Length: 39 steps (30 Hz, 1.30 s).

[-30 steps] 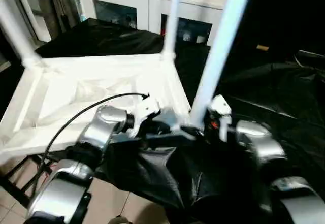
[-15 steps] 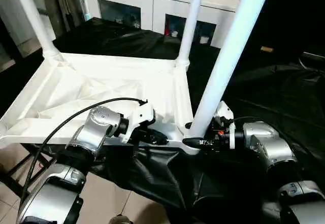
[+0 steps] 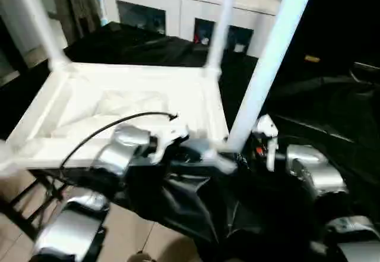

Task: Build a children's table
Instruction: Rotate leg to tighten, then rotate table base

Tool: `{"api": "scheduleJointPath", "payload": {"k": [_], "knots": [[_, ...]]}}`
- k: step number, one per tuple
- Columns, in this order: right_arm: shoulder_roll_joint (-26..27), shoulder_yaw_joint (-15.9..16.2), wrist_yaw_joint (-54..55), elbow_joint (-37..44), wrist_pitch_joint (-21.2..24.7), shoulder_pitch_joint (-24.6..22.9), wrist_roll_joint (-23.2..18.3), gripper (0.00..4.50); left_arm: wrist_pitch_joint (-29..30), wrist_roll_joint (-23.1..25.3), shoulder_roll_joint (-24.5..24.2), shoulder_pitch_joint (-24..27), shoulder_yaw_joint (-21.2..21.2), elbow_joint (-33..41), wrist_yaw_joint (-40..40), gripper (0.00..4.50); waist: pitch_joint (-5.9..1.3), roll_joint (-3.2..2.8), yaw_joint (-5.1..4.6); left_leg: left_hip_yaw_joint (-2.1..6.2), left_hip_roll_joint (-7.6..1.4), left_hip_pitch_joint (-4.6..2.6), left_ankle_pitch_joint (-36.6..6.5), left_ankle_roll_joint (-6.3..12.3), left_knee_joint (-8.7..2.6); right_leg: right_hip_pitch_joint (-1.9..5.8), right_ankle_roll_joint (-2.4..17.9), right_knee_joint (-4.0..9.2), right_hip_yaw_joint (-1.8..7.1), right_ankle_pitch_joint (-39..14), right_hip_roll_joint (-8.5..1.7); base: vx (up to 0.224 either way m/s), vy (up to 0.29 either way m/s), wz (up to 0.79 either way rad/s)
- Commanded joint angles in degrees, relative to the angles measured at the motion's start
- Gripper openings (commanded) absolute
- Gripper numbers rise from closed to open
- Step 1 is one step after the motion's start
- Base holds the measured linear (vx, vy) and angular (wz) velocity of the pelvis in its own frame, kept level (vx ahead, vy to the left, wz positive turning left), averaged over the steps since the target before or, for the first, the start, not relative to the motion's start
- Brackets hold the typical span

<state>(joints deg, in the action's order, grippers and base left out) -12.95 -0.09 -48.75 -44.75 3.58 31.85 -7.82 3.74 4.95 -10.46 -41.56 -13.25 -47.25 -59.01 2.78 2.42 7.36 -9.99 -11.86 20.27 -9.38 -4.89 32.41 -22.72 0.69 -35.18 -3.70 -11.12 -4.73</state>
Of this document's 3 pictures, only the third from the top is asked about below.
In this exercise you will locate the white plastic table top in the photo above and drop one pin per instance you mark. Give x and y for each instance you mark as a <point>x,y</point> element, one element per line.
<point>133,80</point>

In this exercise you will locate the white plastic table leg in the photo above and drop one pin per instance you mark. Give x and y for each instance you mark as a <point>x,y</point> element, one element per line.
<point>267,51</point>
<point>222,21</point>
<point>44,30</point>

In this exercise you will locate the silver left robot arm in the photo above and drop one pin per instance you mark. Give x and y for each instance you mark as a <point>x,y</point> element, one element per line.
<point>124,149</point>

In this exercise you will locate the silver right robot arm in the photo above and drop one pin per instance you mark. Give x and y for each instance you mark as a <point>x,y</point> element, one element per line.
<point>320,173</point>

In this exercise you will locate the black mat cover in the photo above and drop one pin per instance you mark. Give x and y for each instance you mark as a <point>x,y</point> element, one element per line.
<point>207,208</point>

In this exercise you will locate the small white cup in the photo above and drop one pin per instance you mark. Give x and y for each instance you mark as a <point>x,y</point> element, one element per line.
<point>205,40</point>
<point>239,47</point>

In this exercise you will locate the small tan block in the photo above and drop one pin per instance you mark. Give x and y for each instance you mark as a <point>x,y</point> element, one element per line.
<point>311,58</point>

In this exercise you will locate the red item in cabinet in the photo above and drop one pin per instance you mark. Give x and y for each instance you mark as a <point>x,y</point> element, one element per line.
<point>198,36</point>

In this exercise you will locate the long black pole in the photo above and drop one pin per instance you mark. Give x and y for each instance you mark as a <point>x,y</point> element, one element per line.
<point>368,66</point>

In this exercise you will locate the white cabinet with glass doors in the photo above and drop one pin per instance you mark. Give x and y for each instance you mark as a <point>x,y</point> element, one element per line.
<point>184,9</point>

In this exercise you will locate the black metal stand leg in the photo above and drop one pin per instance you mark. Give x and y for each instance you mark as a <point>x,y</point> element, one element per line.
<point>15,211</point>

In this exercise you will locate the grey metal rack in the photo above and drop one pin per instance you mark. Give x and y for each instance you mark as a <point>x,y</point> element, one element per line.
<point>77,12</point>

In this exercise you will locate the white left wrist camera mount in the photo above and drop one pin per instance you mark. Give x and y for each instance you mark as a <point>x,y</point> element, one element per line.
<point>169,134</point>

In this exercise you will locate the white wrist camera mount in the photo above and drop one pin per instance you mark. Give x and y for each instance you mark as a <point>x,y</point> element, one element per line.
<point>265,125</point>
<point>169,134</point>

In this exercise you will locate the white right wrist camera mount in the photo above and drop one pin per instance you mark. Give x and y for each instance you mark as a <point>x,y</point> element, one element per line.
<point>265,125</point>

